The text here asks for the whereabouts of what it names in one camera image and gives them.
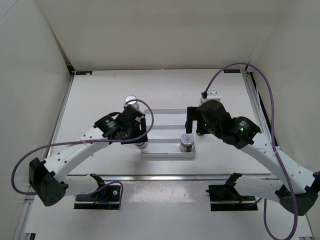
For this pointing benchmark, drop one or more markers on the white divided tray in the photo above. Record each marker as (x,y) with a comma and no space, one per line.
(164,139)

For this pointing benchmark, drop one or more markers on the blue label jar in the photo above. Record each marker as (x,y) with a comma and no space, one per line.
(131,100)

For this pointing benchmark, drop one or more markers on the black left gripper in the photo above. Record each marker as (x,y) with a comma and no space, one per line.
(143,127)

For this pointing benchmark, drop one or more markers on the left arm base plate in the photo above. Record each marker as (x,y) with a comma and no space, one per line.
(107,196)

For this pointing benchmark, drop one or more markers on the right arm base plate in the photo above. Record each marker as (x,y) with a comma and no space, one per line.
(224,197)

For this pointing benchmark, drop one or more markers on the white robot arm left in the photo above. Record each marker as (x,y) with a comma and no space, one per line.
(49,177)

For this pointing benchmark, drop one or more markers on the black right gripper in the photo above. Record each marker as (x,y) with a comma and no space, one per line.
(193,114)

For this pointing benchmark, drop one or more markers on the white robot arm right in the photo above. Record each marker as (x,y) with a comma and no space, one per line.
(295,189)

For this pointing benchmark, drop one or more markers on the white lid spice jar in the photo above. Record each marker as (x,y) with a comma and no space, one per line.
(141,145)
(186,143)

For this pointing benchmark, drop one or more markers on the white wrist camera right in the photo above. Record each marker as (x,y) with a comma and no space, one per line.
(209,95)

